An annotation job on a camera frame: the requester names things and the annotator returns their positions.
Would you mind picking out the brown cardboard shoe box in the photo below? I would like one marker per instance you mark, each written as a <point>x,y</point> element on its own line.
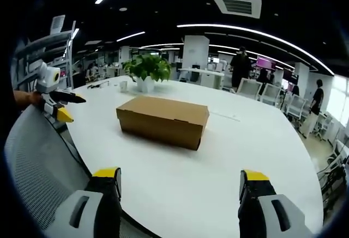
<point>163,122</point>

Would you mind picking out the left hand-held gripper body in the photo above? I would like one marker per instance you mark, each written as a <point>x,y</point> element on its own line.
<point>48,81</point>

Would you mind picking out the white mesh office chair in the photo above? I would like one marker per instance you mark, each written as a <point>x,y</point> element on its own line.
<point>249,86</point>
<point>270,93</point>
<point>295,107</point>

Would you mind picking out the small white cup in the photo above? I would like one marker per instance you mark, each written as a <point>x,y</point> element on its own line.
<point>123,86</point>

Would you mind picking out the purple display screen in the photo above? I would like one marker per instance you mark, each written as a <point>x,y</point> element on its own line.
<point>265,64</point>

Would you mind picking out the ceiling air conditioner vent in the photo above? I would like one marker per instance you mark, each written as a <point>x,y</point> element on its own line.
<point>236,6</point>

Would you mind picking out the green potted plant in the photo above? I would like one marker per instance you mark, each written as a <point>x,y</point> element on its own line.
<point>147,67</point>

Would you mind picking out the white office desk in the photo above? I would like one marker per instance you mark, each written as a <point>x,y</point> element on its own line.
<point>203,76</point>

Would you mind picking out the white square pillar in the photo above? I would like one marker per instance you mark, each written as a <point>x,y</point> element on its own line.
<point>195,54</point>

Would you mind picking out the white metal shelving rack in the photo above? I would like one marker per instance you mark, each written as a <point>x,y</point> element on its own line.
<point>45,55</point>

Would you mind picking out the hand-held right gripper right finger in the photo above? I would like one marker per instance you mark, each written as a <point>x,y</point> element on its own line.
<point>261,210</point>

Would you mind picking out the white plant pot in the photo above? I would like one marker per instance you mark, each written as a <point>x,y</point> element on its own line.
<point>145,85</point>

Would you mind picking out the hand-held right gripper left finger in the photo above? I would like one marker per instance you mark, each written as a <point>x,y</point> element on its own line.
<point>90,210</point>

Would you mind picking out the grey mesh office chair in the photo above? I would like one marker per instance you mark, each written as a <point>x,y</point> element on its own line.
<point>41,164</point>

